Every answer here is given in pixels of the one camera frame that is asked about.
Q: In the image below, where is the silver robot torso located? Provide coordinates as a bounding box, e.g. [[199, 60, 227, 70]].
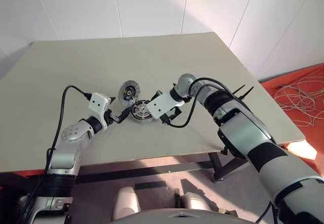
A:
[[106, 207, 224, 224]]

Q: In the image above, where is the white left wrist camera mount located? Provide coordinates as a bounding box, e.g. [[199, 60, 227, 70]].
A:
[[88, 92, 112, 131]]

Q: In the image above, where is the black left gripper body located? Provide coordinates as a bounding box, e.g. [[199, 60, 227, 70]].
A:
[[105, 109, 122, 126]]

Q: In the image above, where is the tangled white cable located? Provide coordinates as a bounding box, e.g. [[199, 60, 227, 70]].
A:
[[268, 76, 324, 128]]

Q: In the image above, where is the black floor tape strip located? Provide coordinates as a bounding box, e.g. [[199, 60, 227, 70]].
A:
[[134, 180, 168, 190]]

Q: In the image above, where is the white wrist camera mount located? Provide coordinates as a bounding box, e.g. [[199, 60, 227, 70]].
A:
[[146, 91, 186, 120], [88, 92, 112, 131]]

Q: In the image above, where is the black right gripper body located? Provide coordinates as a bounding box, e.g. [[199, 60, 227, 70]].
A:
[[165, 107, 182, 121]]

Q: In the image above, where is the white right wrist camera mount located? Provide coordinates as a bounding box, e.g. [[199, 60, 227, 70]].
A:
[[146, 91, 186, 120]]

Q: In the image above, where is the beige robot left leg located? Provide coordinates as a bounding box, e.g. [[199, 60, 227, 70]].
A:
[[112, 186, 140, 220]]

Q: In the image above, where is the large orange cloth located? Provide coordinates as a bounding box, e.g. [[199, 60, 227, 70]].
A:
[[260, 62, 324, 160]]

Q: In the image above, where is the round grey motor part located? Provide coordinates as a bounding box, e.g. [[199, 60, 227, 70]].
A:
[[131, 107, 154, 124]]

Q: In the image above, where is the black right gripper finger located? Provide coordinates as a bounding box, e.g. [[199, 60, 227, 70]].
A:
[[150, 90, 164, 104]]

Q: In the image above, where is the silver motor rotor cover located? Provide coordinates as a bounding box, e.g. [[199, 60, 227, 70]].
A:
[[132, 100, 152, 118]]

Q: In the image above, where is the black metal table frame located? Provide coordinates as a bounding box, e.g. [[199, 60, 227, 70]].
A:
[[75, 143, 254, 184]]

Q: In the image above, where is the black right arm cable tie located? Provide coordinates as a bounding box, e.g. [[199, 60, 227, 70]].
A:
[[231, 84, 254, 100]]

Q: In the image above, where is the small grey gear disc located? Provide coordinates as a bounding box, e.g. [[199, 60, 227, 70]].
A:
[[118, 80, 141, 106]]

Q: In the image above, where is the beige robot right leg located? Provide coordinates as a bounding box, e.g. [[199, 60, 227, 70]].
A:
[[181, 192, 211, 212]]

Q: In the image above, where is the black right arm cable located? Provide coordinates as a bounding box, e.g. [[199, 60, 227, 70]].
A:
[[161, 76, 244, 128]]

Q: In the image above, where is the beige robot leg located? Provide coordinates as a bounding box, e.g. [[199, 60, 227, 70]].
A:
[[112, 186, 140, 220], [181, 192, 211, 212]]

